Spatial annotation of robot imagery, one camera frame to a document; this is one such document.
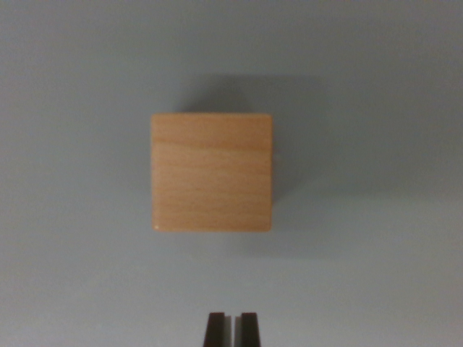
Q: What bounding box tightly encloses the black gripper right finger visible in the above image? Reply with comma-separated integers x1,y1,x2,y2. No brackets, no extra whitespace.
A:
233,312,262,347

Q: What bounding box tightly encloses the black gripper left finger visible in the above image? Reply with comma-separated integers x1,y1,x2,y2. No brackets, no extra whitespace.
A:
203,312,234,347

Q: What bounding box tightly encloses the wooden cube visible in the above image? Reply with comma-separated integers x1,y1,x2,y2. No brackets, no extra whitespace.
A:
150,112,273,233

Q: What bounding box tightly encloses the grey plastic tray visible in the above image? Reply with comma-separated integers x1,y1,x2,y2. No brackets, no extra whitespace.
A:
0,0,463,347

